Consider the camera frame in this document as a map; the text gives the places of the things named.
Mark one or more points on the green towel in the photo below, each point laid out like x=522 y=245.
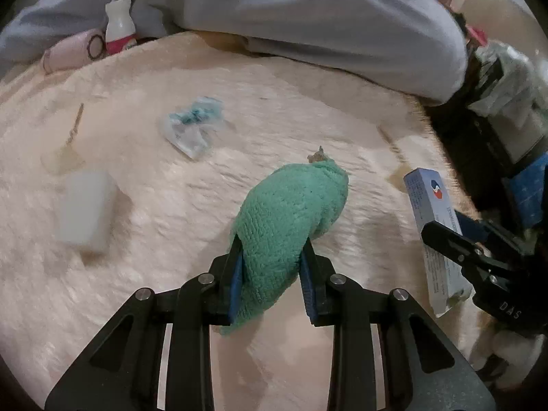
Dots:
x=282 y=214

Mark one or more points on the cream fluffy blanket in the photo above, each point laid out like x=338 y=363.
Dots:
x=299 y=107

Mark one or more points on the person's right forearm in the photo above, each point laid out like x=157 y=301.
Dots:
x=518 y=351

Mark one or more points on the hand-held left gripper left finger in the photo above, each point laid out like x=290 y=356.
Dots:
x=235 y=274

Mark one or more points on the white and blue carton box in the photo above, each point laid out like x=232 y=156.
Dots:
x=428 y=197

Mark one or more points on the pink round device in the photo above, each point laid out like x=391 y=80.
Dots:
x=68 y=51

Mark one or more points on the white bottle pink label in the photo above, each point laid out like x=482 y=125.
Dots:
x=120 y=25

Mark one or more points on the clear plastic bag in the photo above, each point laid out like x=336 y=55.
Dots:
x=509 y=77

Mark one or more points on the small brown scrap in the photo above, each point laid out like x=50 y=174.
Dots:
x=317 y=156

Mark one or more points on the clear wrapper teal print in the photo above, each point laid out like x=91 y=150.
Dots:
x=188 y=132

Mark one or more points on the white translucent box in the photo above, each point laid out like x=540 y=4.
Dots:
x=85 y=209

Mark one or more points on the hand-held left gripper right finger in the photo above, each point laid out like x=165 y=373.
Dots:
x=307 y=282

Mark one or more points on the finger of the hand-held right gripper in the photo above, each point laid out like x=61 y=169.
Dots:
x=454 y=244
x=492 y=233

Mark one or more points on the blue printed cloth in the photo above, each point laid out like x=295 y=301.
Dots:
x=526 y=188

